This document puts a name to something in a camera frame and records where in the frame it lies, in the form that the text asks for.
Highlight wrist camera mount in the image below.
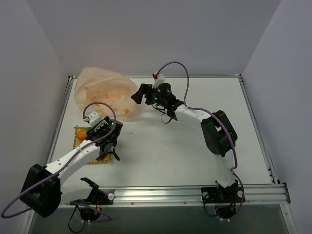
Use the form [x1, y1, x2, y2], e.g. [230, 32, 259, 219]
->
[83, 111, 107, 132]
[152, 72, 165, 89]

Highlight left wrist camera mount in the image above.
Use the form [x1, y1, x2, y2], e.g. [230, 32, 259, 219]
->
[83, 111, 107, 132]

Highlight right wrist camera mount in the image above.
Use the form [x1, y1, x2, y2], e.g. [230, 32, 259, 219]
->
[152, 72, 165, 89]

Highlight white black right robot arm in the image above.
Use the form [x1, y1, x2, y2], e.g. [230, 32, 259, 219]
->
[131, 83, 237, 188]

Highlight banana print plastic bag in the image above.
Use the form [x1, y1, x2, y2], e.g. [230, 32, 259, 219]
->
[74, 67, 141, 119]

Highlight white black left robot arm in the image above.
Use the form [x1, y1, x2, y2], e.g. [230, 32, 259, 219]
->
[19, 117, 123, 217]

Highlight front aluminium mounting rail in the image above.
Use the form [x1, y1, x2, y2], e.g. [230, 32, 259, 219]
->
[59, 182, 291, 207]

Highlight green fake fruit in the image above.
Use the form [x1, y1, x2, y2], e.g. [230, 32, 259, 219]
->
[76, 128, 91, 141]

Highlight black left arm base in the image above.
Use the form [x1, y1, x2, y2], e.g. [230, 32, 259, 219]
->
[68, 190, 113, 234]

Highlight yellow woven placemat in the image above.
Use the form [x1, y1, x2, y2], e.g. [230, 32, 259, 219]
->
[72, 124, 115, 164]

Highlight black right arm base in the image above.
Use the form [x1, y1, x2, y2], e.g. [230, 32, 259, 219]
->
[201, 187, 246, 222]

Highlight dark red fake grapes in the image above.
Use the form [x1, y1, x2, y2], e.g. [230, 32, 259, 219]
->
[96, 153, 111, 161]

